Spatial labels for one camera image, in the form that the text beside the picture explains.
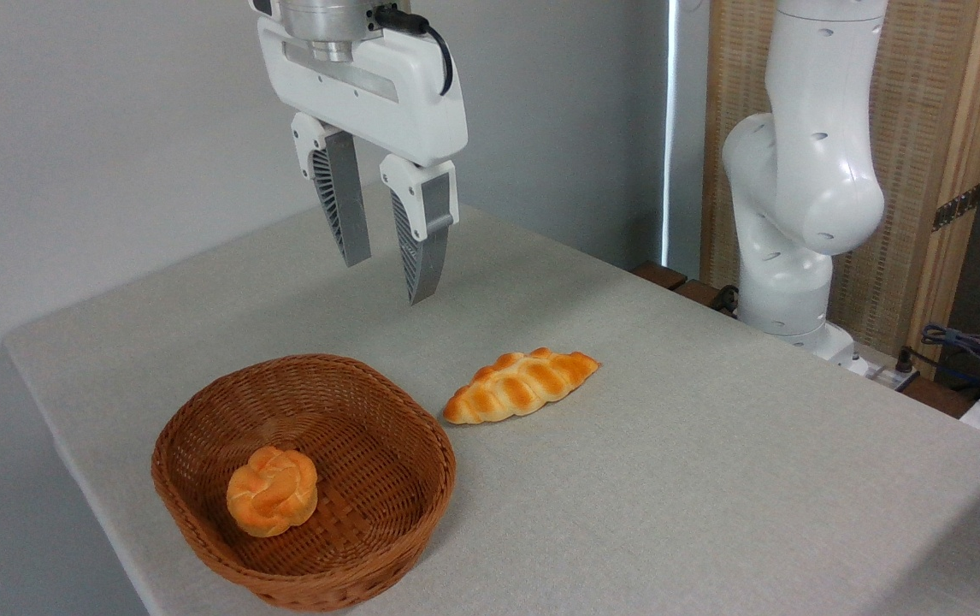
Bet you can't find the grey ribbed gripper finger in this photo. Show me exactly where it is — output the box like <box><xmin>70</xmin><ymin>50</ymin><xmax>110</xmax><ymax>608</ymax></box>
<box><xmin>380</xmin><ymin>154</ymin><xmax>460</xmax><ymax>306</ymax></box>
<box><xmin>290</xmin><ymin>111</ymin><xmax>372</xmax><ymax>269</ymax></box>

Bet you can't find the metal screen hinge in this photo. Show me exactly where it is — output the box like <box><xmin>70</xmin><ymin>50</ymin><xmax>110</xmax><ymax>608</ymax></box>
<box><xmin>932</xmin><ymin>181</ymin><xmax>980</xmax><ymax>233</ymax></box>

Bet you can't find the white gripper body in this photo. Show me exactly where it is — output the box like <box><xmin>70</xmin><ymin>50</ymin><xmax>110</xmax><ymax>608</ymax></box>
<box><xmin>249</xmin><ymin>0</ymin><xmax>469</xmax><ymax>169</ymax></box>

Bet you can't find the brown wooden block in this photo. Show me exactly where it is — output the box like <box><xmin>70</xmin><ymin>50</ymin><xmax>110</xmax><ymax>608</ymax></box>
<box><xmin>631</xmin><ymin>261</ymin><xmax>688</xmax><ymax>292</ymax></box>
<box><xmin>672</xmin><ymin>279</ymin><xmax>741</xmax><ymax>319</ymax></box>

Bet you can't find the woven wooden folding screen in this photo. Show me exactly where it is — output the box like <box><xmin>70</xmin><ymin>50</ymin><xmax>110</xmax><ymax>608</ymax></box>
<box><xmin>700</xmin><ymin>0</ymin><xmax>980</xmax><ymax>377</ymax></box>

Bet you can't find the tangled dark cable bundle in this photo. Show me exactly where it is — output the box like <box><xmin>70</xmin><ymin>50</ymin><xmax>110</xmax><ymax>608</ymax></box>
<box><xmin>920</xmin><ymin>323</ymin><xmax>980</xmax><ymax>403</ymax></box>

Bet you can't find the brown wicker basket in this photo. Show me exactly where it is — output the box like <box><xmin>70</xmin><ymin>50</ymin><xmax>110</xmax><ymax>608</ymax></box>
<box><xmin>151</xmin><ymin>353</ymin><xmax>458</xmax><ymax>613</ymax></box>

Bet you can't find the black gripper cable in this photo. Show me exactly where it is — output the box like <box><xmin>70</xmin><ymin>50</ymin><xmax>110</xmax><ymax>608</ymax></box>
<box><xmin>373</xmin><ymin>4</ymin><xmax>455</xmax><ymax>97</ymax></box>

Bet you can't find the long braided bread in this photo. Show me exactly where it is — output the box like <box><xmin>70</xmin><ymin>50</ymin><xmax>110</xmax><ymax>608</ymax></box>
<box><xmin>443</xmin><ymin>347</ymin><xmax>601</xmax><ymax>425</ymax></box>

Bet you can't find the round knotted bread roll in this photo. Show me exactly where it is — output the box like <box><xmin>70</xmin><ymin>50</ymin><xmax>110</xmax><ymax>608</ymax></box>
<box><xmin>226</xmin><ymin>446</ymin><xmax>320</xmax><ymax>538</ymax></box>

